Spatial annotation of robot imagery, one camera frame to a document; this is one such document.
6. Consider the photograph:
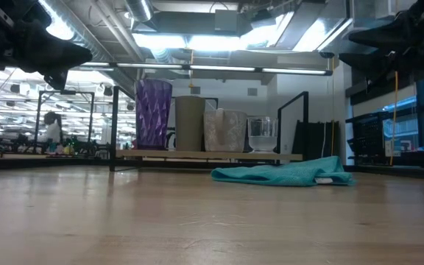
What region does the long ceiling light fixture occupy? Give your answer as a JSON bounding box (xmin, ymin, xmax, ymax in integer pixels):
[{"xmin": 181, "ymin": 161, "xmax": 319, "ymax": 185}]
[{"xmin": 79, "ymin": 61, "xmax": 333, "ymax": 77}]

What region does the black panel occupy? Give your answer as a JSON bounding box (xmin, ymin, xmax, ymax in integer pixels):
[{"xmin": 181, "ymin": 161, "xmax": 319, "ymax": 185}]
[{"xmin": 291, "ymin": 120, "xmax": 340, "ymax": 161}]

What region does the olive green cup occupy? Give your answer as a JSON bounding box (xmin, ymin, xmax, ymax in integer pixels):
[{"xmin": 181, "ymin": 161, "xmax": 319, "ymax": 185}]
[{"xmin": 174, "ymin": 95, "xmax": 206, "ymax": 152}]

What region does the black wire cart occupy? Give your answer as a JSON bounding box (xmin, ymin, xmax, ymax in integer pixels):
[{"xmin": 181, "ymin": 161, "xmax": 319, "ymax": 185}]
[{"xmin": 347, "ymin": 113, "xmax": 392, "ymax": 166}]

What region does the teal cloth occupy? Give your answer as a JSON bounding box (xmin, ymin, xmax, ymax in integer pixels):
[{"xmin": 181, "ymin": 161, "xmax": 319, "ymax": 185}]
[{"xmin": 211, "ymin": 155, "xmax": 356, "ymax": 188}]

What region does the clear glass cup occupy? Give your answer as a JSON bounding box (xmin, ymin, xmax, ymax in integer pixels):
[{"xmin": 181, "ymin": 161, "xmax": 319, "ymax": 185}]
[{"xmin": 247, "ymin": 116, "xmax": 278, "ymax": 153}]

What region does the grey patterned ceramic mug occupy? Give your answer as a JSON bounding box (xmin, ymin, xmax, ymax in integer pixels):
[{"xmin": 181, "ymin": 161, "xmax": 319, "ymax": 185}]
[{"xmin": 203, "ymin": 108, "xmax": 249, "ymax": 153}]

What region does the silver ventilation duct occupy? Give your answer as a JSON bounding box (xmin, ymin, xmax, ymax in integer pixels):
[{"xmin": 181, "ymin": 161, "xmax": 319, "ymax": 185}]
[{"xmin": 125, "ymin": 0, "xmax": 153, "ymax": 22}]

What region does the purple faceted plastic tumbler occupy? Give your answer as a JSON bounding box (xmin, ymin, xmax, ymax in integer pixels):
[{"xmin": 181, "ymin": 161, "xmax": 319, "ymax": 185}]
[{"xmin": 135, "ymin": 79, "xmax": 173, "ymax": 151}]

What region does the person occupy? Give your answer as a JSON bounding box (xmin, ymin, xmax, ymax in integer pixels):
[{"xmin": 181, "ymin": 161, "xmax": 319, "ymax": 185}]
[{"xmin": 43, "ymin": 111, "xmax": 63, "ymax": 154}]

